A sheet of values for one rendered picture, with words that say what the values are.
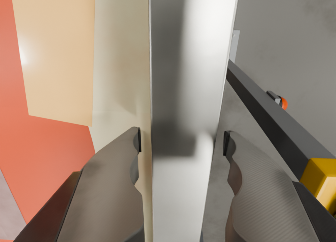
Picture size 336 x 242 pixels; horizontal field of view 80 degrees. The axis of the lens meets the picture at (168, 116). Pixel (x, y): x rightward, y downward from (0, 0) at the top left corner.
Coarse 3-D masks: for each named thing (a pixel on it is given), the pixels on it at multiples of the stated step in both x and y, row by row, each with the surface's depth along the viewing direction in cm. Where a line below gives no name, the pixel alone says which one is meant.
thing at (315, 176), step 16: (240, 80) 56; (240, 96) 54; (256, 96) 45; (272, 96) 45; (256, 112) 43; (272, 112) 38; (272, 128) 36; (288, 128) 33; (288, 144) 31; (304, 144) 29; (320, 144) 29; (288, 160) 31; (304, 160) 27; (320, 160) 19; (304, 176) 20; (320, 176) 18; (320, 192) 18
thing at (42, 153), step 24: (0, 120) 16; (24, 120) 16; (48, 120) 16; (0, 144) 17; (24, 144) 17; (48, 144) 17; (72, 144) 16; (0, 168) 18; (24, 168) 18; (48, 168) 18; (72, 168) 18; (0, 192) 20; (24, 192) 19; (48, 192) 19; (0, 216) 21; (24, 216) 21; (0, 240) 23
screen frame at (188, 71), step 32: (160, 0) 8; (192, 0) 8; (224, 0) 8; (160, 32) 9; (192, 32) 9; (224, 32) 9; (160, 64) 10; (192, 64) 10; (224, 64) 10; (160, 96) 10; (192, 96) 10; (160, 128) 11; (192, 128) 11; (160, 160) 12; (192, 160) 12; (160, 192) 14; (192, 192) 14; (160, 224) 15; (192, 224) 15
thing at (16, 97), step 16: (0, 0) 12; (0, 16) 12; (0, 32) 13; (16, 32) 13; (0, 48) 13; (16, 48) 13; (0, 64) 14; (16, 64) 14; (0, 80) 14; (16, 80) 14; (0, 96) 15; (16, 96) 15
